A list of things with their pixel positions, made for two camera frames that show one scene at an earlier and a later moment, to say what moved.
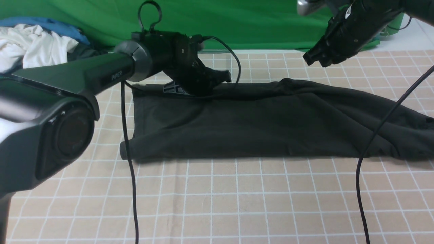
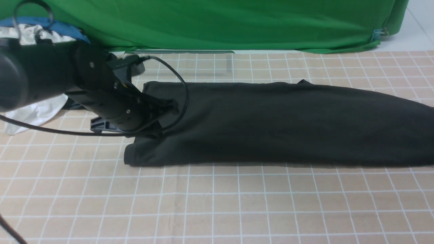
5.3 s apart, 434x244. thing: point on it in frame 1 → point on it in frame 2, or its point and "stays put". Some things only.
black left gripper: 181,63 → 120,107
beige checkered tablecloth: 253,200 stays put
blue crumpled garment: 60,27 stays put
